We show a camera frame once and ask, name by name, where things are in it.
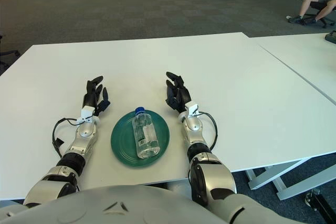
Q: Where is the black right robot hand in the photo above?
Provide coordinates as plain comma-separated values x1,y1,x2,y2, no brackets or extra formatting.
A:
164,71,192,113

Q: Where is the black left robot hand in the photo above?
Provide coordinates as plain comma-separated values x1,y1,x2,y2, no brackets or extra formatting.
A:
82,76,111,116

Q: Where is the clear plastic water bottle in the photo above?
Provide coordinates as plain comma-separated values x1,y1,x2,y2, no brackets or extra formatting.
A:
132,106,161,159

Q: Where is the green ribbed plate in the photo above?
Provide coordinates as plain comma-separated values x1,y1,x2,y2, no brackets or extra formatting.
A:
110,110,171,168

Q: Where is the black office chair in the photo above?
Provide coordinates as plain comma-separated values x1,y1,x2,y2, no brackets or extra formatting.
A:
0,34,20,74

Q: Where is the grey robot torso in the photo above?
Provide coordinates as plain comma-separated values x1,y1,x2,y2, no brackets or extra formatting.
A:
0,184,237,224

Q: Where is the black swivel chair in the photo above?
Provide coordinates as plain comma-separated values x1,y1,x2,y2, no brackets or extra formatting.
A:
301,0,336,28

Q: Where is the black wheeled stand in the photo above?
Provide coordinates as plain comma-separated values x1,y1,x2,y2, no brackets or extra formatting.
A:
304,188,336,224

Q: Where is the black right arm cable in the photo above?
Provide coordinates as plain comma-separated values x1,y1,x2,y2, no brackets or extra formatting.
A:
187,111,218,180

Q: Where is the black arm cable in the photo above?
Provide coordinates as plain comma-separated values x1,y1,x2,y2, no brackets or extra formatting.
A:
51,118,85,159
187,111,218,180

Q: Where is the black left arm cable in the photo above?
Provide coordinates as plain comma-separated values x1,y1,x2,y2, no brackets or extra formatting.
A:
51,118,85,159

